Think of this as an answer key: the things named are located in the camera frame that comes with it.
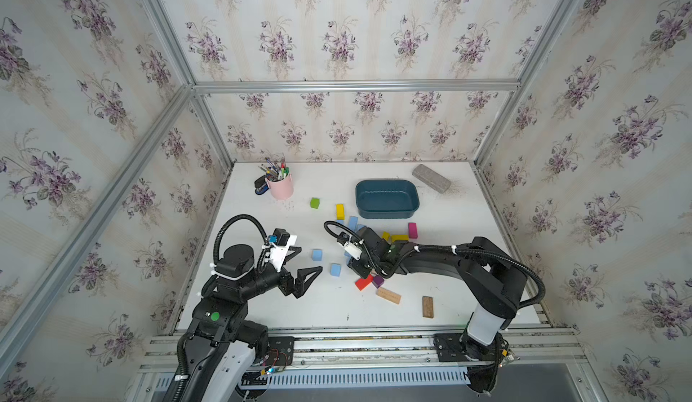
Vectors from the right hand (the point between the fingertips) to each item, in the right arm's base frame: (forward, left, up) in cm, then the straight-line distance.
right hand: (356, 260), depth 89 cm
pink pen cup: (+27, +29, +4) cm, 40 cm away
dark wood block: (-14, -22, -1) cm, 26 cm away
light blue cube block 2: (-3, +7, -1) cm, 8 cm away
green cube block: (+24, +17, 0) cm, 29 cm away
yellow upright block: (+19, +6, 0) cm, 20 cm away
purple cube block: (-7, -7, +1) cm, 10 cm away
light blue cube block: (+2, +13, 0) cm, 14 cm away
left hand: (-10, +12, +21) cm, 26 cm away
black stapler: (+30, +39, +3) cm, 49 cm away
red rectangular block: (-7, -2, -1) cm, 8 cm away
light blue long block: (+16, +1, -2) cm, 16 cm away
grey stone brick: (+36, -32, +1) cm, 48 cm away
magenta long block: (+13, -21, -1) cm, 25 cm away
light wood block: (-11, -10, 0) cm, 15 cm away
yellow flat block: (+10, -16, -2) cm, 19 cm away
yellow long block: (+10, -11, -1) cm, 15 cm away
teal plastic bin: (+29, -13, -3) cm, 32 cm away
